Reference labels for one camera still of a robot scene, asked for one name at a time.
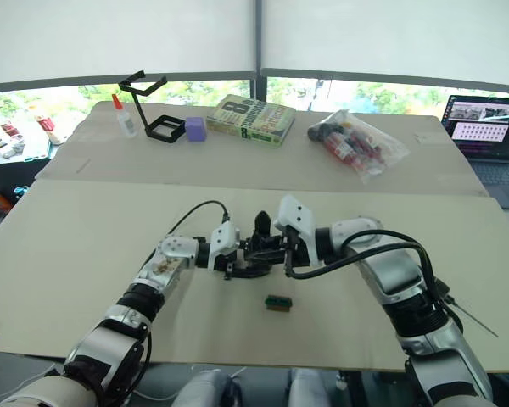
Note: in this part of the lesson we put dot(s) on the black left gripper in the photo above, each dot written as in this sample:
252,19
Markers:
233,263

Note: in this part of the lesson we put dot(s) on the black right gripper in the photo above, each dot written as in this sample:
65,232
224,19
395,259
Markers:
298,253

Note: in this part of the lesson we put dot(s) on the black gripper body workpiece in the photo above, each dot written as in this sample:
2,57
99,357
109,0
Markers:
263,224

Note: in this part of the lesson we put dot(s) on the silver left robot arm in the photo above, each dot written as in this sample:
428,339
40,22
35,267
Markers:
110,339

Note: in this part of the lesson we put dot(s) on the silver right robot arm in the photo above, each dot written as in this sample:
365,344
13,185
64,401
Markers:
390,271

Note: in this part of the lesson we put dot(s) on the small green finger piece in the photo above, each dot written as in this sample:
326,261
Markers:
277,302

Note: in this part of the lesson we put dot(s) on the green yellow book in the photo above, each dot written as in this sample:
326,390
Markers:
251,120

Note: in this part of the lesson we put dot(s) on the clear bag of markers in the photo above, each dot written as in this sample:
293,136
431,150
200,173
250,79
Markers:
358,144

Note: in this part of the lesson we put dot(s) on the grey rounded knee shape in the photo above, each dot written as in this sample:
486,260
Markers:
309,388
203,388

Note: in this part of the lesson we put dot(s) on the purple cube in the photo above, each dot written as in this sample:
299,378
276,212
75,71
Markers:
196,129

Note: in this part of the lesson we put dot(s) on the black phone stand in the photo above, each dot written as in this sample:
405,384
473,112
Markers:
154,118

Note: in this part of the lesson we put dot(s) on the glue bottle with orange cap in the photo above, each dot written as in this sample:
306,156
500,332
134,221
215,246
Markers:
125,118

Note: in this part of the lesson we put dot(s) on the thin grey rod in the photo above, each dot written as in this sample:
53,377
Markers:
475,322

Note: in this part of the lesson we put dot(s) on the white roller blind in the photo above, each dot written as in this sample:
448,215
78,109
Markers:
110,38
390,38

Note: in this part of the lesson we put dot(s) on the open laptop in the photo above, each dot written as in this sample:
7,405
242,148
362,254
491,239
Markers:
488,140

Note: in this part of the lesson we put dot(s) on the red white bottle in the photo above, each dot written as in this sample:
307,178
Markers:
47,127

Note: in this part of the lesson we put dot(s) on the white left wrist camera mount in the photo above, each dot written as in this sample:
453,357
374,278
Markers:
222,243

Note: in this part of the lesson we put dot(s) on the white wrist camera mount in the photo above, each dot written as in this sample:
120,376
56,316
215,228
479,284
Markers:
296,218
222,243

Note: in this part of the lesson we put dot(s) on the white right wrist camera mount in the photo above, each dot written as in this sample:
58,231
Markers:
296,218

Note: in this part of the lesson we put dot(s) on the grey window post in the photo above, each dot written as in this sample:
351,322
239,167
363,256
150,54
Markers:
259,51

